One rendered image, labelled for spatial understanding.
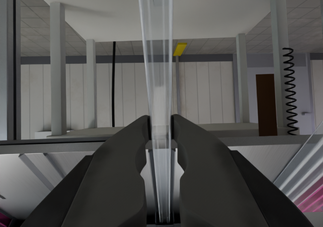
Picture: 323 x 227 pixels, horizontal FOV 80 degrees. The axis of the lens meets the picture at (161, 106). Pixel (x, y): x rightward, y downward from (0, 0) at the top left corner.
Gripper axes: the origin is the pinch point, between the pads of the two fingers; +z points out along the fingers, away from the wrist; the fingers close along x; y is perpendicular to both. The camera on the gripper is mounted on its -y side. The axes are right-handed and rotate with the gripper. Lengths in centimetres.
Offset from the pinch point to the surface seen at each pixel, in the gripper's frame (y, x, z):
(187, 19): -1, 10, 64
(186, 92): 122, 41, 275
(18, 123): 16.1, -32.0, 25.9
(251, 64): 86, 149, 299
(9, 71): 5.2, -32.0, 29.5
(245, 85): 25, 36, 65
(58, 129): 24, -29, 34
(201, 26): 2, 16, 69
